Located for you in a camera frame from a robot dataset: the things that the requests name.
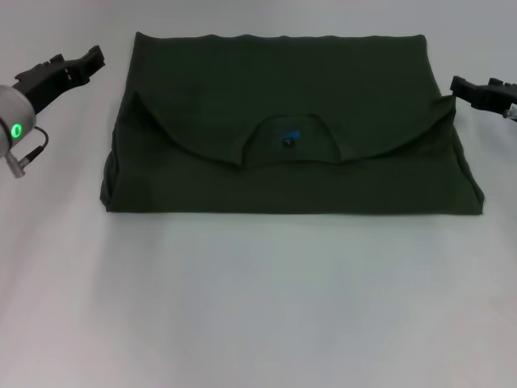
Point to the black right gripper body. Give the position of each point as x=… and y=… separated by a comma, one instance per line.
x=497, y=95

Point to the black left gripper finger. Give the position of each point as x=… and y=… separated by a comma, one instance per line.
x=93, y=62

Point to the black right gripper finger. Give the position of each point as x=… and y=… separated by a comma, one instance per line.
x=462, y=87

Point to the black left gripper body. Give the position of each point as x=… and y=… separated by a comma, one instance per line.
x=48, y=81

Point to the dark green FREE t-shirt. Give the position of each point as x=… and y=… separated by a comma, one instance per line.
x=282, y=186

